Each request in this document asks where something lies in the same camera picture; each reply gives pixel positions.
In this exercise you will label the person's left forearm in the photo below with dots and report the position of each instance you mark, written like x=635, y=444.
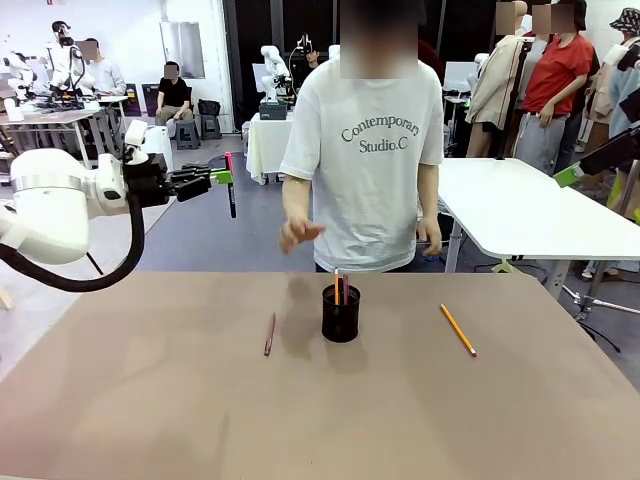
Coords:
x=429, y=192

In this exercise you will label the grey wall panel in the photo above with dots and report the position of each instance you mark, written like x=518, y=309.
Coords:
x=182, y=50

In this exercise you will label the maroon pen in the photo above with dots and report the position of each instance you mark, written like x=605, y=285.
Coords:
x=345, y=290

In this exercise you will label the person's left hand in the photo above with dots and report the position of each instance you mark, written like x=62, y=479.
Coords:
x=430, y=237

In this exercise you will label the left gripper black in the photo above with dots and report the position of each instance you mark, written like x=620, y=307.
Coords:
x=150, y=180

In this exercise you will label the person in white t-shirt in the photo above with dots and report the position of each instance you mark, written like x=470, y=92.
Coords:
x=360, y=200

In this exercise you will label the grey plastic stool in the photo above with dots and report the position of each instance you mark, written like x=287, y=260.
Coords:
x=211, y=127
x=188, y=135

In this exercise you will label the black mesh pen holder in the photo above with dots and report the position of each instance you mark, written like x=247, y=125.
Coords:
x=340, y=322

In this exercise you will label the table with white cloth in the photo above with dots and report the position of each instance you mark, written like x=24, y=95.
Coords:
x=265, y=145

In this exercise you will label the black shirt grey trousers person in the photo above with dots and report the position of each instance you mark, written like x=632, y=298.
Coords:
x=312, y=62

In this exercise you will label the black equipment box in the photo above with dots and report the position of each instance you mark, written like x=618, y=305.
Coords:
x=272, y=111

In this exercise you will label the cluttered grey work desk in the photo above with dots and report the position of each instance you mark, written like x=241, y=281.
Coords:
x=50, y=117

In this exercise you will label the black tripod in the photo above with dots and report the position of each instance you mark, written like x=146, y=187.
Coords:
x=95, y=263

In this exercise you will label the person's right hand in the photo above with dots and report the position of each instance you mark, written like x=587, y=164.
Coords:
x=297, y=235

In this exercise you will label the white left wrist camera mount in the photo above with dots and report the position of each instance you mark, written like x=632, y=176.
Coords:
x=135, y=132

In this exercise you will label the person with bucket hat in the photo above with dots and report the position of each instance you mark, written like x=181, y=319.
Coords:
x=612, y=90

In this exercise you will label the dark red pen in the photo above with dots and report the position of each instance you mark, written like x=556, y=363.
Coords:
x=270, y=334

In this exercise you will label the black bag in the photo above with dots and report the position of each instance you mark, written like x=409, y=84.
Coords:
x=209, y=107

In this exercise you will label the metal light stand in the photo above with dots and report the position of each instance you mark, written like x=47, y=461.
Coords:
x=582, y=302

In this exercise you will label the seated person in black shirt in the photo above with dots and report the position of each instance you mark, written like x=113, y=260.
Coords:
x=175, y=92

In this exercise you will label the seated person in white shirt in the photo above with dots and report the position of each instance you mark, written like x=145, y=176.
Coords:
x=107, y=75

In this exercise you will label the person's right forearm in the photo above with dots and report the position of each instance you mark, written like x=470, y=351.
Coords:
x=297, y=200

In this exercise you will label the yellow pencil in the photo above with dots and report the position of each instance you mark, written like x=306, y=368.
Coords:
x=337, y=287
x=457, y=330

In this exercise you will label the person in red shirt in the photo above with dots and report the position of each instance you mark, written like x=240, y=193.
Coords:
x=555, y=75

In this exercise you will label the black marker with pink cap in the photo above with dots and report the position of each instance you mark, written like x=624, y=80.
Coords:
x=232, y=200

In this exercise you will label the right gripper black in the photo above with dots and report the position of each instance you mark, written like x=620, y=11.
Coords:
x=625, y=145

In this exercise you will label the person wearing headset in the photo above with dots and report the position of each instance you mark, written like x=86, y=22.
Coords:
x=60, y=55

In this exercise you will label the white air purifier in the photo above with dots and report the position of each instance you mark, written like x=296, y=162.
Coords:
x=160, y=142

